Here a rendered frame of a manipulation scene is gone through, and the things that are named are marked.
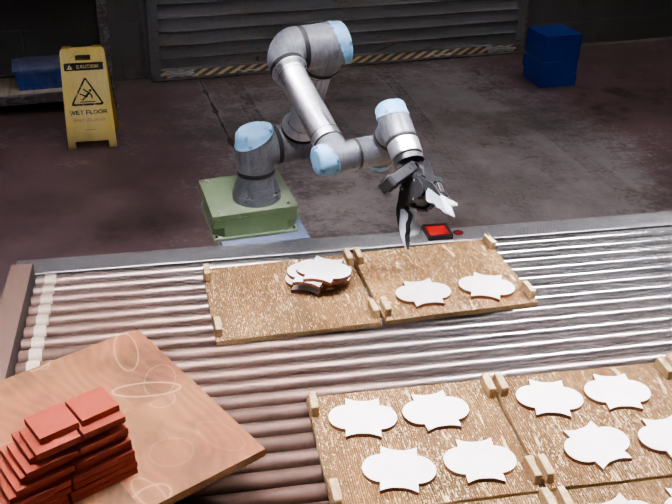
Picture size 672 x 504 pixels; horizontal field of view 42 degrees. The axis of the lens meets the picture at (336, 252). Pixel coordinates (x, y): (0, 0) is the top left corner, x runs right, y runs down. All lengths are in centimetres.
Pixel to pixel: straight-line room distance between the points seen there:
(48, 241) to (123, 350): 278
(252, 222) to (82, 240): 208
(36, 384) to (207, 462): 44
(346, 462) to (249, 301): 64
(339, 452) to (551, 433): 44
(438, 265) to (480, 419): 65
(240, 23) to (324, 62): 458
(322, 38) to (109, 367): 101
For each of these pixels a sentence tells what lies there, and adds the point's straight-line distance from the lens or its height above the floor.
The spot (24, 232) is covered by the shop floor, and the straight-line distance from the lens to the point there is 482.
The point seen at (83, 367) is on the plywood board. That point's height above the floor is 104.
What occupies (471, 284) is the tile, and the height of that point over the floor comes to 95.
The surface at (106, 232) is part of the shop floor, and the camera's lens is 471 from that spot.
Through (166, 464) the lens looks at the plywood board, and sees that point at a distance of 165.
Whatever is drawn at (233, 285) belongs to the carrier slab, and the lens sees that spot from 234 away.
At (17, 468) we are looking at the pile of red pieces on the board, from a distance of 157.
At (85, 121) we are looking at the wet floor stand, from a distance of 573.
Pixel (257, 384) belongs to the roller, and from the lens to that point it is 201.
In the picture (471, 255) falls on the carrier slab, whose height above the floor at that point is 94.
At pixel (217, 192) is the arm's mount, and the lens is 279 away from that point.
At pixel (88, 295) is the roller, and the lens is 240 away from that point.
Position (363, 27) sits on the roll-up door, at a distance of 720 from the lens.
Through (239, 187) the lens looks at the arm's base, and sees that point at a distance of 269.
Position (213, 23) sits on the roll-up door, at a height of 41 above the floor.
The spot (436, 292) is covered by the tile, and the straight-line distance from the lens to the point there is 230.
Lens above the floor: 215
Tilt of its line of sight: 29 degrees down
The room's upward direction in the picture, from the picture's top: 1 degrees clockwise
